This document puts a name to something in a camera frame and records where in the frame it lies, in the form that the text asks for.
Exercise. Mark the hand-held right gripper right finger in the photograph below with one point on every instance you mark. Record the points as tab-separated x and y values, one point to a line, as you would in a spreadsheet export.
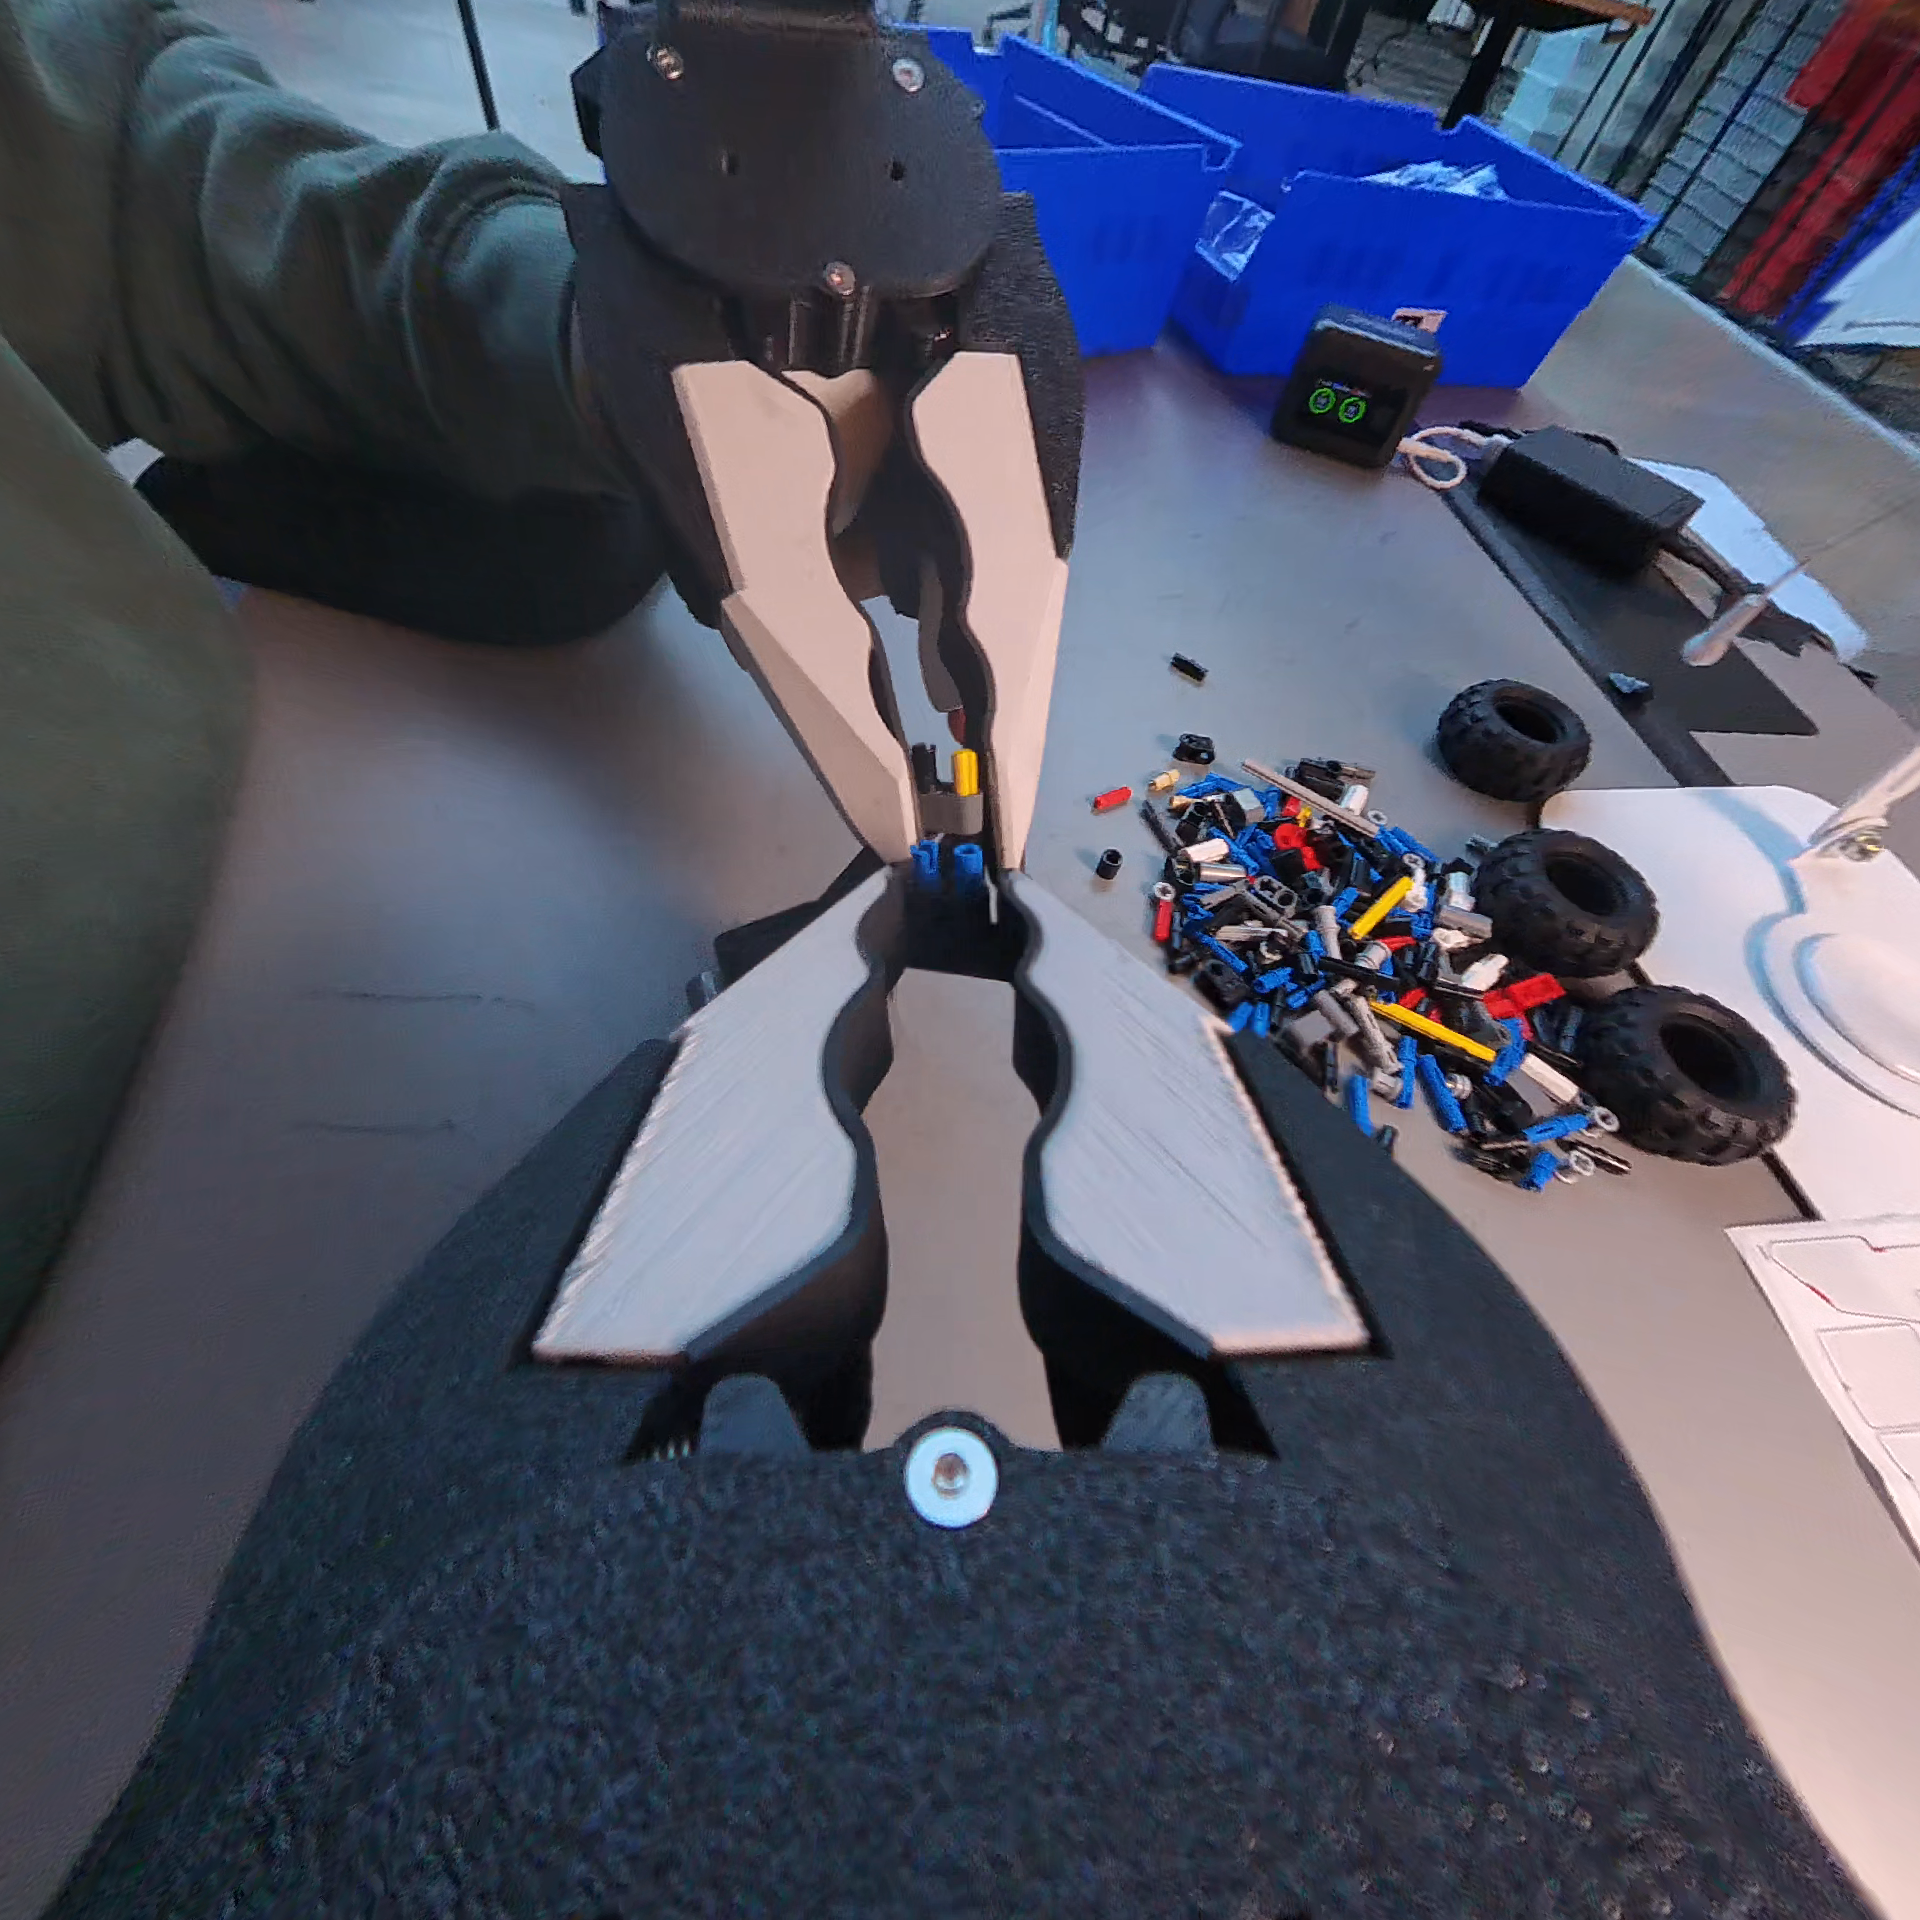
1200	1205

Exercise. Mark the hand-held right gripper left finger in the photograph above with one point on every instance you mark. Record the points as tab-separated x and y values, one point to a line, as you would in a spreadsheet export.
705	1205

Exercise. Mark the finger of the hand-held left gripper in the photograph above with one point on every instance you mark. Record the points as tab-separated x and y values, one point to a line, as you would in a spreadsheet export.
764	509
1001	509

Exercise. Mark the pile of small building bricks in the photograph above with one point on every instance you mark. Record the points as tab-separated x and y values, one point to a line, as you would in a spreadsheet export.
1354	933

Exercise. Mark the black beam frame yellow pins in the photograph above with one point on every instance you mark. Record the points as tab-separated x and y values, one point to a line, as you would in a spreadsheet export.
961	900

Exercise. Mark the person's left forearm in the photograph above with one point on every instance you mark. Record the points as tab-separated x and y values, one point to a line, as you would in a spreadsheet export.
272	238

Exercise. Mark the grey desk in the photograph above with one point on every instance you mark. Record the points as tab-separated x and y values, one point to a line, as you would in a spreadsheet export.
389	900

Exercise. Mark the blue plastic bin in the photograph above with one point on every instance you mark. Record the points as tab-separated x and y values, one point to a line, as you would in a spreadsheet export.
1504	273
1110	193

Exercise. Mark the black device with green display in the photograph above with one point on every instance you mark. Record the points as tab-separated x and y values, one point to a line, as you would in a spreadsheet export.
1354	388

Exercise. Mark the black toy tyre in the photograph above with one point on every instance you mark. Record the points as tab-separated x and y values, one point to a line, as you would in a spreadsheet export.
1564	902
1511	746
1685	1074

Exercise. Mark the black power adapter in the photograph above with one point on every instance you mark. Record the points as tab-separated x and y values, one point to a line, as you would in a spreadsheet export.
1592	502

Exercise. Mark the white book stand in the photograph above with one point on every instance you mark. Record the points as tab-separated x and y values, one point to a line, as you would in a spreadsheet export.
1771	873

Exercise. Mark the clear sticker sheet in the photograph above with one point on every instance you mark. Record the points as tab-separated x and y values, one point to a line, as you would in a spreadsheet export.
1843	1377

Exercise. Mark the white paper sheet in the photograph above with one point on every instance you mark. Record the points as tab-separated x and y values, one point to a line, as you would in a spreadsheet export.
1771	539

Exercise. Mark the stacked red and blue crates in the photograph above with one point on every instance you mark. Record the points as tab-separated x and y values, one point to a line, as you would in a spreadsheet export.
1834	132

